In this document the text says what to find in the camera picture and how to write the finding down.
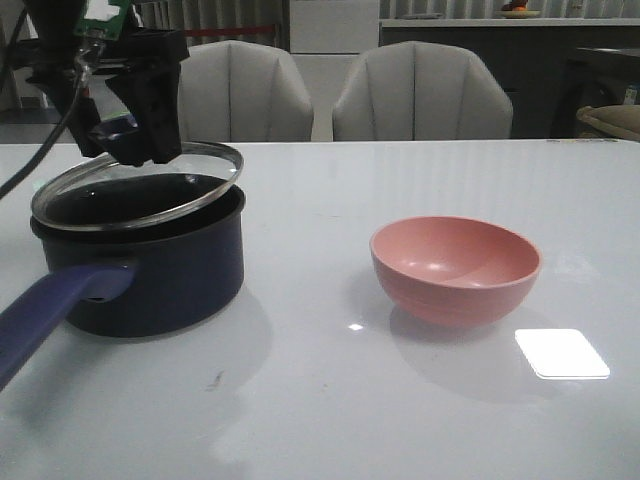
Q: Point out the beige upholstered chair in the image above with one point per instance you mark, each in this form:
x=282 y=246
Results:
x=235 y=91
x=418 y=91

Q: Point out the right beige upholstered chair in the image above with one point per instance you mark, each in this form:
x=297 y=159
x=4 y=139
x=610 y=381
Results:
x=418 y=91

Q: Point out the white refrigerator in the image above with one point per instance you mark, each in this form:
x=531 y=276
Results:
x=333 y=27

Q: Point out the red barrier belt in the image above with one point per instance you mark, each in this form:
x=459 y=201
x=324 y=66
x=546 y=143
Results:
x=231 y=31

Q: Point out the glass lid with blue knob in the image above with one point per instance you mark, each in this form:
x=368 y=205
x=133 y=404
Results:
x=122 y=189

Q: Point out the pink bowl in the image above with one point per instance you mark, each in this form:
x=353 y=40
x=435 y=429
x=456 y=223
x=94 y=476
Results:
x=454 y=271

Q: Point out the left beige upholstered chair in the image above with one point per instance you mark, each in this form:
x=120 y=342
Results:
x=235 y=91

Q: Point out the grey curtain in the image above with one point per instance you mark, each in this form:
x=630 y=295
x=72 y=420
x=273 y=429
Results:
x=197 y=14

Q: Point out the beige cushion at right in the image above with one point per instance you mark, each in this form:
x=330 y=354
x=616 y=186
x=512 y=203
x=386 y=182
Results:
x=615 y=121

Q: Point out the green circuit board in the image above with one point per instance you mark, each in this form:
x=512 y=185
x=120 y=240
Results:
x=102 y=19

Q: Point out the fruit plate on counter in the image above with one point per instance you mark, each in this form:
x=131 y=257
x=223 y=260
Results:
x=517 y=9

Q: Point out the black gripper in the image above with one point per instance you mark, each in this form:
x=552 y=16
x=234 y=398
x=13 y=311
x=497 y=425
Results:
x=148 y=63

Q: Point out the dark blue saucepan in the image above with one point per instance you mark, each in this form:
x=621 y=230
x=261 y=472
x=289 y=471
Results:
x=128 y=284

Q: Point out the dark kitchen counter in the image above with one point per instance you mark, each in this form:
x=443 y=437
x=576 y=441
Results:
x=531 y=60

